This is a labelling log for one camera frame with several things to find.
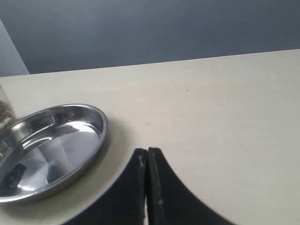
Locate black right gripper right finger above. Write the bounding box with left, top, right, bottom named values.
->
left=146, top=148, right=233, bottom=225

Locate round stainless steel tray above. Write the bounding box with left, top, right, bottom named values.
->
left=0, top=104, right=108, bottom=204

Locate clear plastic shaker bottle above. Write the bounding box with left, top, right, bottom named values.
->
left=0, top=86, right=16, bottom=131

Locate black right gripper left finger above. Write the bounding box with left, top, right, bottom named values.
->
left=64, top=149, right=147, bottom=225

